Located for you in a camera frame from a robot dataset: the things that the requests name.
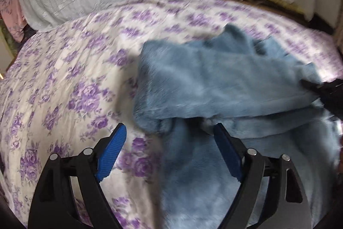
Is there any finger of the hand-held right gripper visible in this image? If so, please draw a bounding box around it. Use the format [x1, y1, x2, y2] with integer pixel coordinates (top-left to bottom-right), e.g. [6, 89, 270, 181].
[301, 78, 343, 121]

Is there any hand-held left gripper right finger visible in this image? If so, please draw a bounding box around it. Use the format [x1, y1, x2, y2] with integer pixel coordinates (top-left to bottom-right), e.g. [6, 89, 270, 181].
[214, 123, 313, 229]

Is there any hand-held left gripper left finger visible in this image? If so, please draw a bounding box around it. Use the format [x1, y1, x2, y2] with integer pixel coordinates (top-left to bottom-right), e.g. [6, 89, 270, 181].
[28, 123, 127, 229]

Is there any blue fluffy garment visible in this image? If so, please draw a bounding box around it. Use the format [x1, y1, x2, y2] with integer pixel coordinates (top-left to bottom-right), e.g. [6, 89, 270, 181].
[132, 24, 342, 229]

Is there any purple floral bed sheet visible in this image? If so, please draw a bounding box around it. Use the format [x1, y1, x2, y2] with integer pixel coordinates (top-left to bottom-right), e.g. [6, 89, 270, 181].
[0, 0, 343, 229]

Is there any brown folded blanket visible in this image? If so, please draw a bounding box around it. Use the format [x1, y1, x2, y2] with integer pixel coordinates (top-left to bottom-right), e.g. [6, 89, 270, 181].
[247, 0, 335, 31]

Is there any pink floral pillow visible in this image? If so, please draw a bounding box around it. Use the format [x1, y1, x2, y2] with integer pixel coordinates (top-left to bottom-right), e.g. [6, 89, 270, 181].
[0, 0, 26, 43]

